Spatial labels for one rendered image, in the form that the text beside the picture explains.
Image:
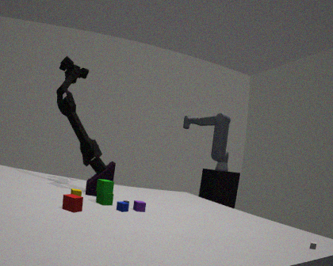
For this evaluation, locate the small yellow block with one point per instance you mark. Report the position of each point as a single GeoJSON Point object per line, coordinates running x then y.
{"type": "Point", "coordinates": [76, 192]}

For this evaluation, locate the green block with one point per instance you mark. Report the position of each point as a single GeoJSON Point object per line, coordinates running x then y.
{"type": "Point", "coordinates": [105, 186]}
{"type": "Point", "coordinates": [104, 199]}

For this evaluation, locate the small purple block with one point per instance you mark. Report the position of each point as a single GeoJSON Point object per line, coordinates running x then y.
{"type": "Point", "coordinates": [139, 206]}

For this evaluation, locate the red block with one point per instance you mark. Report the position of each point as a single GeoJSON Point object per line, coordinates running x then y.
{"type": "Point", "coordinates": [72, 203]}

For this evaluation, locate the small blue block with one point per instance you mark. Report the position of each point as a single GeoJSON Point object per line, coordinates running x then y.
{"type": "Point", "coordinates": [122, 206]}

